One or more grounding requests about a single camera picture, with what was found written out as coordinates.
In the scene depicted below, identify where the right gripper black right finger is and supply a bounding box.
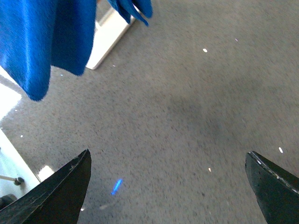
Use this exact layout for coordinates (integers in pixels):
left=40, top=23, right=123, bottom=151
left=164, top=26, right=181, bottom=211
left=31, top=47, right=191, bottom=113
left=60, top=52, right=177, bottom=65
left=245, top=151, right=299, bottom=224

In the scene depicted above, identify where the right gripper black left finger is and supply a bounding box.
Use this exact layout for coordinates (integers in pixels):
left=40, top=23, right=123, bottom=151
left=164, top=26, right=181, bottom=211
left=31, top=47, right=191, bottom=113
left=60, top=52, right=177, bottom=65
left=0, top=149, right=91, bottom=224

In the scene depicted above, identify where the blue microfiber cloth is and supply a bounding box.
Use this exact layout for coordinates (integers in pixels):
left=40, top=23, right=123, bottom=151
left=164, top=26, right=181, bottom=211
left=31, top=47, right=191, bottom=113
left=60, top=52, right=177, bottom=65
left=0, top=0, right=153, bottom=102

